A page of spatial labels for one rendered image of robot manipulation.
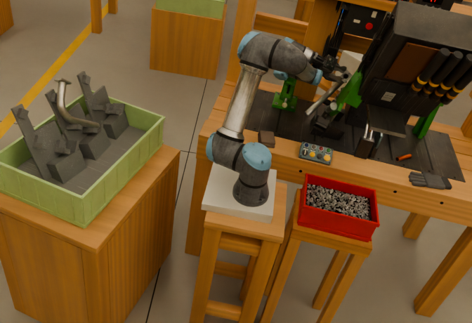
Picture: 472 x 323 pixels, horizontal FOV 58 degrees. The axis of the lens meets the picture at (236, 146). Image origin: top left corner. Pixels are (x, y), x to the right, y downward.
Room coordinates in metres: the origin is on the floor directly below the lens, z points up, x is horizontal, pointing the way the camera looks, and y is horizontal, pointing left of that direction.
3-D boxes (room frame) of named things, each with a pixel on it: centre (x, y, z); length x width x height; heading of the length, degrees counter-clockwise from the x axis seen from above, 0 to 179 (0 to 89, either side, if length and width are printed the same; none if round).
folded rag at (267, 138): (1.68, -0.14, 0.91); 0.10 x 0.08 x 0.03; 6
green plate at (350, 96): (1.86, -0.51, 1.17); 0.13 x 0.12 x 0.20; 86
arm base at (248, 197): (1.30, -0.10, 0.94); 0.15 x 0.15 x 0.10
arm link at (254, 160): (1.31, -0.08, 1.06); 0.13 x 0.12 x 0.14; 69
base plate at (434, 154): (1.92, -0.59, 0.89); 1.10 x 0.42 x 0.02; 86
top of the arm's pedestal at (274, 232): (1.30, -0.10, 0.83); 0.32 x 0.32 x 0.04; 89
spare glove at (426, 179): (1.61, -0.92, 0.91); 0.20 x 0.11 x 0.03; 95
